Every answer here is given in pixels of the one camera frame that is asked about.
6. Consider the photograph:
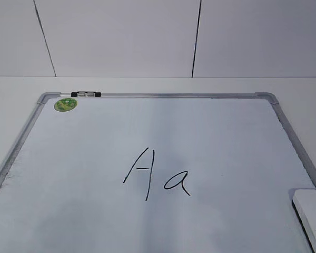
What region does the white whiteboard eraser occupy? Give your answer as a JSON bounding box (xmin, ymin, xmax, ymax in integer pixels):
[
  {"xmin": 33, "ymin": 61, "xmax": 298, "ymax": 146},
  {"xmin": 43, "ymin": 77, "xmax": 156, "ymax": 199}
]
[{"xmin": 292, "ymin": 189, "xmax": 316, "ymax": 252}]

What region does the green round magnet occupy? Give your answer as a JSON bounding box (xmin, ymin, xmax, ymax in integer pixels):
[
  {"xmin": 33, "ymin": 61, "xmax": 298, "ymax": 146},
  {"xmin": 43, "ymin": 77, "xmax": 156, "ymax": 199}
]
[{"xmin": 54, "ymin": 98, "xmax": 78, "ymax": 112}]

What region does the white framed whiteboard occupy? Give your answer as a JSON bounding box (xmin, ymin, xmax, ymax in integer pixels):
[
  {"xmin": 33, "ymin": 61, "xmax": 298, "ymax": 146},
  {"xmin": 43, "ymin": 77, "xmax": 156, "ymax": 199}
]
[{"xmin": 0, "ymin": 92, "xmax": 316, "ymax": 252}]

